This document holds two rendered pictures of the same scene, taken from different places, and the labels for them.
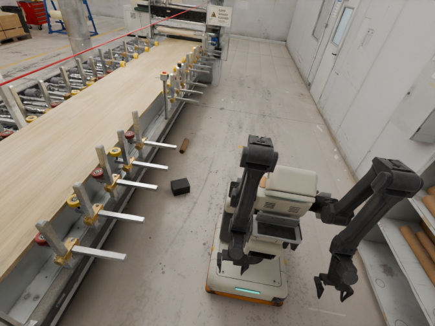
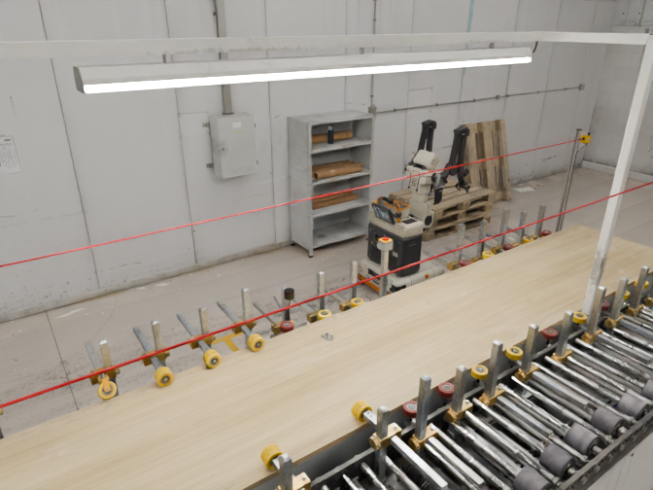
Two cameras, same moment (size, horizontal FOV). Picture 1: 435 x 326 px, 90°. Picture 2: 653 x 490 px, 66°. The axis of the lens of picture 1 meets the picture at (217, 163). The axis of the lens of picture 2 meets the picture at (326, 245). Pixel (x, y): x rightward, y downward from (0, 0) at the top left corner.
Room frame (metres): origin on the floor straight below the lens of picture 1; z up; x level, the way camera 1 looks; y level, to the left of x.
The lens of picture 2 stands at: (4.35, 2.80, 2.52)
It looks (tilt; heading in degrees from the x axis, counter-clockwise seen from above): 24 degrees down; 233
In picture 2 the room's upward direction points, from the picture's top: straight up
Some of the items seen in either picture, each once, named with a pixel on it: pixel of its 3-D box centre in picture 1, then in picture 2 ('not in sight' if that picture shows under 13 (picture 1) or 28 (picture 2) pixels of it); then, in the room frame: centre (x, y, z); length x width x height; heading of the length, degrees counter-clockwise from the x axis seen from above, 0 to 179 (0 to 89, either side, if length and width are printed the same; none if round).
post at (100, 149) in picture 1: (107, 174); (501, 236); (1.01, 0.71, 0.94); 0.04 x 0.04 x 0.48; 87
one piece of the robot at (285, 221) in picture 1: (273, 229); (428, 190); (0.71, -0.35, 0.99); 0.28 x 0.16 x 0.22; 87
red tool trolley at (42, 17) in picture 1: (35, 15); not in sight; (8.62, 6.99, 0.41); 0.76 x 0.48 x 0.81; 4
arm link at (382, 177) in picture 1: (366, 219); (429, 142); (0.52, -0.55, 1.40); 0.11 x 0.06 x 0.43; 88
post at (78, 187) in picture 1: (89, 211); (520, 238); (0.76, 0.73, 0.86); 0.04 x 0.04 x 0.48; 87
